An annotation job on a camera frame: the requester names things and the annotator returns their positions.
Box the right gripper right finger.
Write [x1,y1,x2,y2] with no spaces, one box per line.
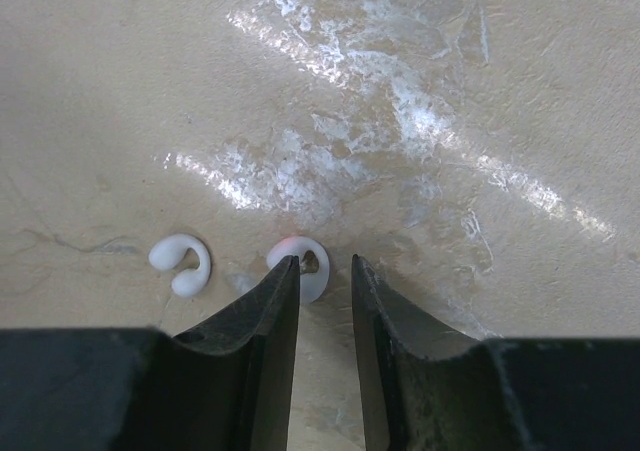
[351,256,639,450]

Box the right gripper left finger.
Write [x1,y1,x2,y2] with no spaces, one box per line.
[1,256,300,450]

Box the white clip earbud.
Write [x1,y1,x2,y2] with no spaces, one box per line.
[266,236,330,305]
[148,233,213,298]

